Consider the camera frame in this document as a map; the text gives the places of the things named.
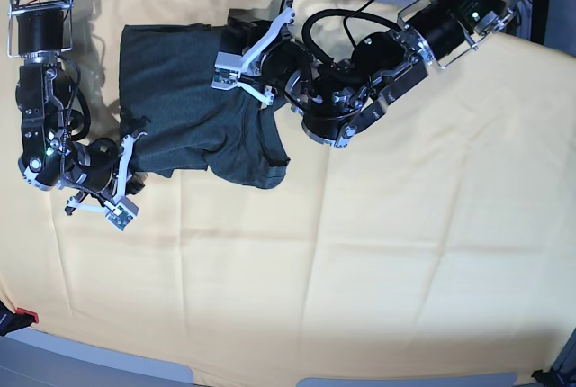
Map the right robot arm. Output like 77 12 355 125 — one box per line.
7 0 144 230

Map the dark grey long-sleeve T-shirt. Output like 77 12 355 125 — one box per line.
119 23 290 190

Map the yellow table cloth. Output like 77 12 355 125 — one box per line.
0 0 576 387

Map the black table leg post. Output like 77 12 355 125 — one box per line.
530 0 550 45

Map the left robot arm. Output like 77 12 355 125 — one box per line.
211 0 520 149

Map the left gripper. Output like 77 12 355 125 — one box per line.
211 0 320 110

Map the red and black clamp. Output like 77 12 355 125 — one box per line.
0 301 39 337

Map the black clamp lower right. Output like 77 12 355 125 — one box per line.
532 369 575 387

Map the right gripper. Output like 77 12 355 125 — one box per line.
62 130 147 230

